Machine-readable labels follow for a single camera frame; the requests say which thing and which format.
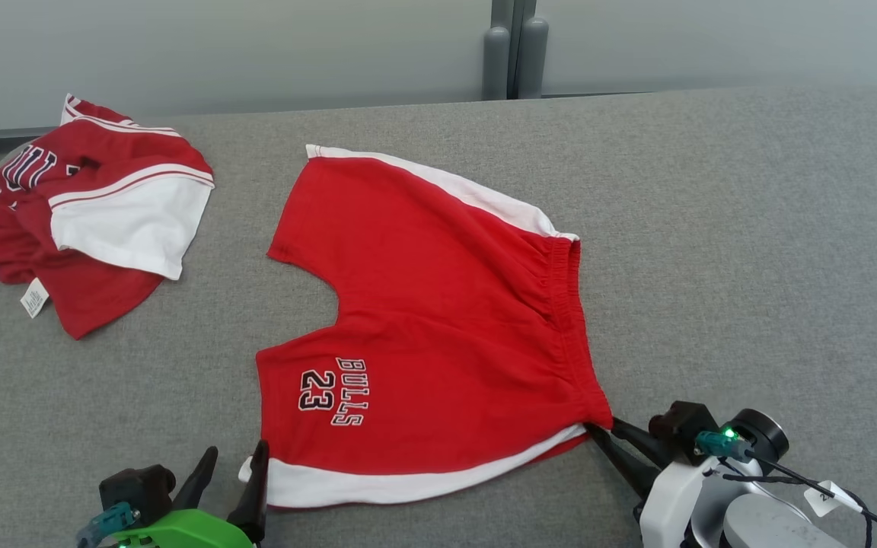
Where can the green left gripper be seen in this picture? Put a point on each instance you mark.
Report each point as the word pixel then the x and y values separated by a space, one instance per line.
pixel 187 531

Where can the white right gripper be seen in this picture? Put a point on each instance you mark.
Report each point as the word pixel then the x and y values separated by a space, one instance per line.
pixel 674 495

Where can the red Bulls 23 shorts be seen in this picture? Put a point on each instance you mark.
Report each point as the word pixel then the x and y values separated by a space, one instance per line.
pixel 438 320

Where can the red jersey with white sleeves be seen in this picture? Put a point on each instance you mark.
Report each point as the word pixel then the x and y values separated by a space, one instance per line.
pixel 96 198

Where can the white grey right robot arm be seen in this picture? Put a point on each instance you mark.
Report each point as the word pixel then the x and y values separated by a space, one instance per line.
pixel 766 525

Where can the grey metal partition post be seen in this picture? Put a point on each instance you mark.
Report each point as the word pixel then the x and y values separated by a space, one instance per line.
pixel 495 61
pixel 533 57

